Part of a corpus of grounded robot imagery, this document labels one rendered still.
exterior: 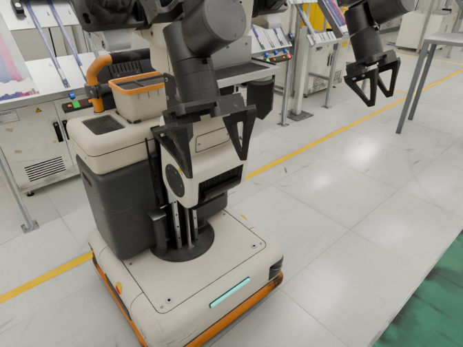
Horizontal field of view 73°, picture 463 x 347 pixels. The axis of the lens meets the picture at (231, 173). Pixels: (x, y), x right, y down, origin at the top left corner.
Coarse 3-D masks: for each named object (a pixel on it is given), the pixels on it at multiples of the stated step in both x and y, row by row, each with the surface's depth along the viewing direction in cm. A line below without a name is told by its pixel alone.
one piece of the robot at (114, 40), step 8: (88, 32) 66; (96, 32) 63; (104, 32) 60; (112, 32) 61; (120, 32) 62; (96, 40) 63; (104, 40) 60; (112, 40) 61; (120, 40) 61; (128, 40) 62; (104, 48) 62; (112, 48) 61; (120, 48) 62; (128, 48) 63
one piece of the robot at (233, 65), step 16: (224, 48) 74; (240, 48) 77; (224, 64) 76; (240, 64) 79; (256, 64) 79; (272, 64) 78; (224, 80) 67; (240, 80) 70; (256, 80) 77; (272, 80) 79; (176, 96) 68; (256, 96) 87; (272, 96) 82; (192, 128) 70
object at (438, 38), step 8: (440, 32) 267; (448, 32) 267; (424, 40) 243; (432, 40) 240; (440, 40) 237; (448, 40) 237; (456, 40) 237; (424, 48) 245; (432, 48) 276; (424, 56) 248; (432, 56) 278; (416, 64) 253; (416, 72) 256; (424, 72) 287; (416, 80) 258; (424, 80) 289; (408, 96) 267; (416, 96) 299; (408, 104) 269; (416, 104) 302; (400, 120) 279; (400, 128) 281
